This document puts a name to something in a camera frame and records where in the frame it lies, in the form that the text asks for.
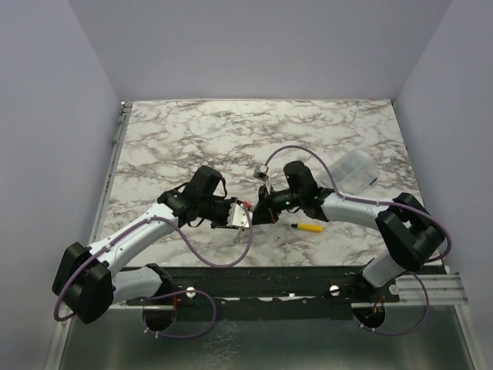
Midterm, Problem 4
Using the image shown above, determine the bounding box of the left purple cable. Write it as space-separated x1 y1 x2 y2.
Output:
52 200 253 339

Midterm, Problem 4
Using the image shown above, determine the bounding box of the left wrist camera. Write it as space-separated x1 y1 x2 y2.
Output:
226 203 252 229

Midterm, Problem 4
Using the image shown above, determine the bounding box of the black mounting rail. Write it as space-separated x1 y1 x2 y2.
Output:
126 264 401 321

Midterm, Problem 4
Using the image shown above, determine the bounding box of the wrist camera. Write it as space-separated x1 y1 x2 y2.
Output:
226 203 252 229
253 163 271 193

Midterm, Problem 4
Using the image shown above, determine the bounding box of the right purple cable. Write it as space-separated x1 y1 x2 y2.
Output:
264 145 452 336

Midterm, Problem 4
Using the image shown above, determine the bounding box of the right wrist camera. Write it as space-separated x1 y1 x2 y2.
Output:
253 163 271 193

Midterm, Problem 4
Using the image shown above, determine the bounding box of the yellow handled screwdriver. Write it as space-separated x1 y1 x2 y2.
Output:
290 224 323 233

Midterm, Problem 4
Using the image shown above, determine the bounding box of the purple cable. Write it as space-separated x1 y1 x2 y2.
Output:
52 200 253 339
264 145 452 336

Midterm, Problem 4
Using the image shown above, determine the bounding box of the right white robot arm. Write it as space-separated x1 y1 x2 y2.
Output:
253 161 445 301

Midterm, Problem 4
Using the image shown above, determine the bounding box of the aluminium frame rail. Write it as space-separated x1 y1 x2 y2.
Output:
395 265 468 306

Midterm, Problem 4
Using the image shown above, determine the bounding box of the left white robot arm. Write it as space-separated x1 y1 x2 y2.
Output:
52 166 251 324

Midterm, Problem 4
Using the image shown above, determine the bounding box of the clear plastic box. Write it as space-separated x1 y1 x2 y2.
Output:
328 150 380 195

